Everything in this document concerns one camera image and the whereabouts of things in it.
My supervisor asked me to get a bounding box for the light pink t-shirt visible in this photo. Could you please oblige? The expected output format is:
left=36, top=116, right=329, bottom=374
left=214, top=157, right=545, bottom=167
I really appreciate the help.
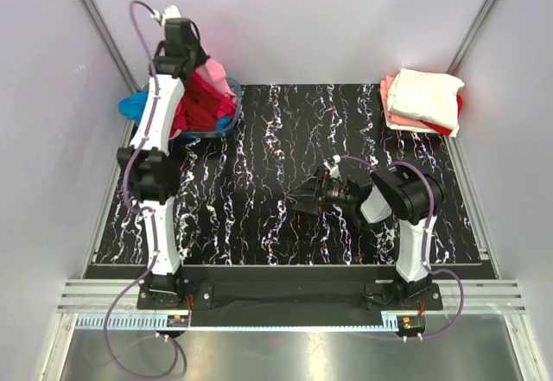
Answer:
left=204, top=59, right=232, bottom=98

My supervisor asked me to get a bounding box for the blue plastic basket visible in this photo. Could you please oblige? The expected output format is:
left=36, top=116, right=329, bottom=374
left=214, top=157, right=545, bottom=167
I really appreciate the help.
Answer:
left=140, top=76, right=244, bottom=142

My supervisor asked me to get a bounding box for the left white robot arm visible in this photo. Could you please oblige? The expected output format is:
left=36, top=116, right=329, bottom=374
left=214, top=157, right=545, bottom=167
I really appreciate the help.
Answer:
left=117, top=17, right=200, bottom=309

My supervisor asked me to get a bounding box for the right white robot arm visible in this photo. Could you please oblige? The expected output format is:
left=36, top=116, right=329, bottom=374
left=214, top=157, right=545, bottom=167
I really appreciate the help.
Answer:
left=288, top=158, right=444, bottom=310

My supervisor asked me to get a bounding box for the dark red t-shirt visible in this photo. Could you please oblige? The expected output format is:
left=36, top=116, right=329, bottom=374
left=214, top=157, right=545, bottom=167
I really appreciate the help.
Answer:
left=174, top=73, right=224, bottom=131

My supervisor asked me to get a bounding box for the blue t-shirt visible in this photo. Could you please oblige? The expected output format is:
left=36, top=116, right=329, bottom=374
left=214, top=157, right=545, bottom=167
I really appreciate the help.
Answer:
left=118, top=92, right=234, bottom=132

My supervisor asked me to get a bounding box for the magenta t-shirt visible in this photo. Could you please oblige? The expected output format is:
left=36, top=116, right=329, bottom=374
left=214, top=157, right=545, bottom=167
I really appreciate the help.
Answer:
left=171, top=92, right=236, bottom=137

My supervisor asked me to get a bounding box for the peach folded t-shirt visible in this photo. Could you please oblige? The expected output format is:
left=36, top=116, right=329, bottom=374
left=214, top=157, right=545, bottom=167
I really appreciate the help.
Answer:
left=379, top=75, right=436, bottom=134

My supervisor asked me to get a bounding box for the red folded t-shirt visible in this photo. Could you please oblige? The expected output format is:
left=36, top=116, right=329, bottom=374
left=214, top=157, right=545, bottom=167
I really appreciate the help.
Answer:
left=423, top=94, right=463, bottom=137

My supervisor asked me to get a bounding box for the white folded t-shirt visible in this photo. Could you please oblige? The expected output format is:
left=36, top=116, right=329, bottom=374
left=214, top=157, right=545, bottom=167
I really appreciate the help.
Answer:
left=387, top=68, right=465, bottom=124

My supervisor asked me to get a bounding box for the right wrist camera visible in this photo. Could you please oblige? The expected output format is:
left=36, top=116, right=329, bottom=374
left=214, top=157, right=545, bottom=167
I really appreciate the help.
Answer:
left=323, top=155, right=341, bottom=179

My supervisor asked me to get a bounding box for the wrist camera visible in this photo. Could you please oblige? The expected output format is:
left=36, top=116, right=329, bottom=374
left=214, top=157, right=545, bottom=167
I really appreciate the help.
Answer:
left=150, top=5, right=181, bottom=26
left=323, top=155, right=341, bottom=179

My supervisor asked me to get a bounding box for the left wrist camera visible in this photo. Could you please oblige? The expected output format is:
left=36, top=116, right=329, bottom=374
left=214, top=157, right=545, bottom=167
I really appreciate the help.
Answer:
left=150, top=5, right=181, bottom=26

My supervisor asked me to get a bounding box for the left aluminium corner post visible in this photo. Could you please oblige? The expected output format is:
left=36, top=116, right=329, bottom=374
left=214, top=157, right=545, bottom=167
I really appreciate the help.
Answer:
left=79, top=0, right=139, bottom=92

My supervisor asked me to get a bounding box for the aluminium corner post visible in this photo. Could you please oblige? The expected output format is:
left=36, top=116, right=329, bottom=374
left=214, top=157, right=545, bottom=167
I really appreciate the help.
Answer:
left=79, top=0, right=139, bottom=92
left=447, top=0, right=499, bottom=75

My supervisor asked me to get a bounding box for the aluminium front rail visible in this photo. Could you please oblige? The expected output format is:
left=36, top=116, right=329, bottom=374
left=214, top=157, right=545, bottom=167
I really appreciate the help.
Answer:
left=59, top=279, right=526, bottom=314

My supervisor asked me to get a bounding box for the white slotted cable duct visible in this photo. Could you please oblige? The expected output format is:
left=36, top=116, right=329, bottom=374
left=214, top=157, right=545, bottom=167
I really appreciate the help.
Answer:
left=76, top=313, right=398, bottom=333

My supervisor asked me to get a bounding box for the right aluminium corner post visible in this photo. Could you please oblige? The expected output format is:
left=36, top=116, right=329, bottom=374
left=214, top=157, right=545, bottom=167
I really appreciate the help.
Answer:
left=447, top=0, right=499, bottom=75

